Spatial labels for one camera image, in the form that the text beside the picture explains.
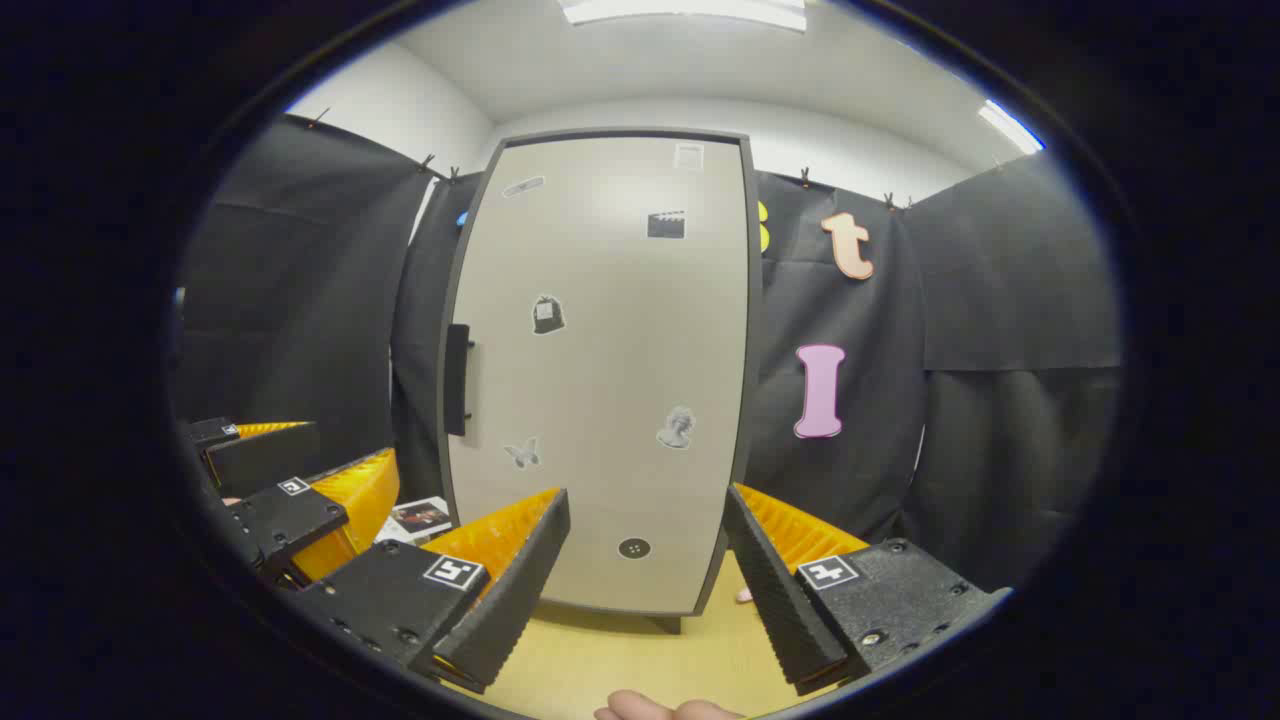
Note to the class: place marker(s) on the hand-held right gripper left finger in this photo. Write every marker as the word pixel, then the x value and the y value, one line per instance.
pixel 520 570

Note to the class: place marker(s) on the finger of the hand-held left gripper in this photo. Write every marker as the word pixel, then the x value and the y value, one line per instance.
pixel 265 455
pixel 290 515

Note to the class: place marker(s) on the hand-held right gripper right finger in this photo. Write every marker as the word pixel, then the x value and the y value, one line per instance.
pixel 780 590

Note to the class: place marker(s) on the beige cabinet door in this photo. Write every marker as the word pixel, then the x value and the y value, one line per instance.
pixel 600 350

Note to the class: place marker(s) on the grey cabinet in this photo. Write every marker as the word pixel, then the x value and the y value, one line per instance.
pixel 755 300

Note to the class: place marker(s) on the black backdrop cloth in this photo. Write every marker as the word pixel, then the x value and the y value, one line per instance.
pixel 300 300

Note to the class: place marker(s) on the ceiling light panel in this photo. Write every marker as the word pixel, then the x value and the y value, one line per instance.
pixel 680 10
pixel 1010 125

